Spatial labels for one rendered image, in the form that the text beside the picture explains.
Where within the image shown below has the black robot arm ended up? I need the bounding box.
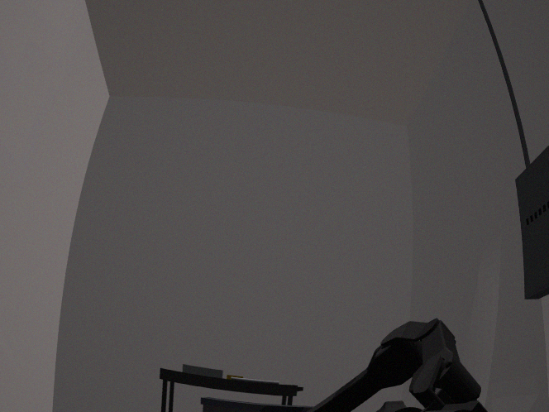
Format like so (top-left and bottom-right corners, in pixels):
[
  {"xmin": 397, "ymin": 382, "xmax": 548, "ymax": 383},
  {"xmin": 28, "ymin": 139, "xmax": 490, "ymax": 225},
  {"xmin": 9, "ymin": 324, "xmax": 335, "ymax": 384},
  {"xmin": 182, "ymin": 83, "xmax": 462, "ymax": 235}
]
[{"xmin": 306, "ymin": 319, "xmax": 488, "ymax": 412}]

